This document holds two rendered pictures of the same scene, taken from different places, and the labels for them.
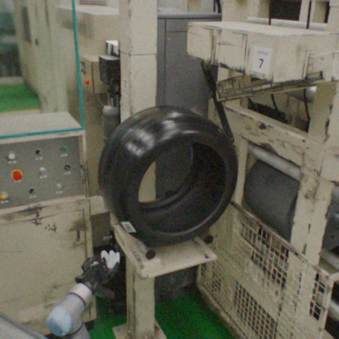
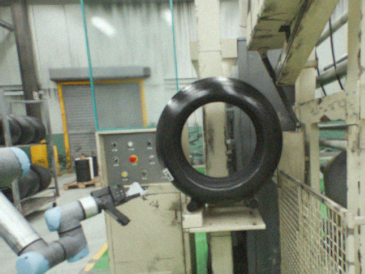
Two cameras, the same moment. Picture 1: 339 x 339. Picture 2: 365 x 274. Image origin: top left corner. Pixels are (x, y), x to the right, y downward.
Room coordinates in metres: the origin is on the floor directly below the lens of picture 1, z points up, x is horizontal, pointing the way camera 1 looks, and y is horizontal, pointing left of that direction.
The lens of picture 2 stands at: (0.36, -0.59, 1.24)
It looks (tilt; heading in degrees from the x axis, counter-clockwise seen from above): 7 degrees down; 27
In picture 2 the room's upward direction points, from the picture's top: 3 degrees counter-clockwise
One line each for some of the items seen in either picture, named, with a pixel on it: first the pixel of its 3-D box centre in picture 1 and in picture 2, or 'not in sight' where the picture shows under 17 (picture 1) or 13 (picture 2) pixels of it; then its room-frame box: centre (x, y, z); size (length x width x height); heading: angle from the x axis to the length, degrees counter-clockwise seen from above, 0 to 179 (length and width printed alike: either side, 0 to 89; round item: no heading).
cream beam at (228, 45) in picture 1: (250, 47); (282, 11); (1.65, -0.30, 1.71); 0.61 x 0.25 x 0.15; 26
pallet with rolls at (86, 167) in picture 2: not in sight; (86, 169); (5.51, 5.78, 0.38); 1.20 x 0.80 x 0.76; 38
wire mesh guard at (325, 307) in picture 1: (247, 281); (302, 262); (1.57, -0.38, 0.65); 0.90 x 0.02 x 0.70; 26
